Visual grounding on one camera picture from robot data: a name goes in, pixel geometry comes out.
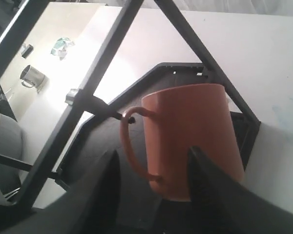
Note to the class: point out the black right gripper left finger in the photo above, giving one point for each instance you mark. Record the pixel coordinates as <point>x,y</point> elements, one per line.
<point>88,207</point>

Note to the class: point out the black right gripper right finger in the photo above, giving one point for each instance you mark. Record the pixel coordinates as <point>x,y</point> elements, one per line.
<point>224,206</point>

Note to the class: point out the steel cup with handle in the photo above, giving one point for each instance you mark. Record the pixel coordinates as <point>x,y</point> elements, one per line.
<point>32,78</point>

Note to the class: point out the black metal shelf rack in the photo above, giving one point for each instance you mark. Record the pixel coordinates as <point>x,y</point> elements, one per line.
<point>84,100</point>

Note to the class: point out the green white crumpled packet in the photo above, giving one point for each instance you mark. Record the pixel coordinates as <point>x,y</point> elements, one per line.
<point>59,49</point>

